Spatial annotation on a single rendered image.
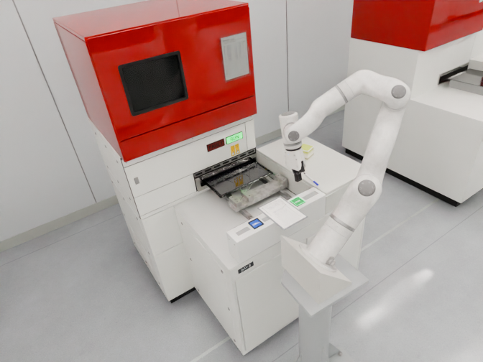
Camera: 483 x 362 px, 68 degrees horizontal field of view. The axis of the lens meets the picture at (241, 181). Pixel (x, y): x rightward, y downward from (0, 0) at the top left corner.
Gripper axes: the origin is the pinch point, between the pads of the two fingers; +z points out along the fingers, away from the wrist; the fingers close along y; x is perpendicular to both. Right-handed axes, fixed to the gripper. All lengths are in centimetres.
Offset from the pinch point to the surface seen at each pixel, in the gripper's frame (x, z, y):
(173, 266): -56, 62, -72
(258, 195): -6.0, 17.4, -31.3
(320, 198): 10.8, 16.6, 1.0
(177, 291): -58, 84, -77
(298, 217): -7.6, 16.8, 5.8
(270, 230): -21.1, 19.5, 0.4
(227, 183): -15, 12, -49
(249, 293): -37, 53, -7
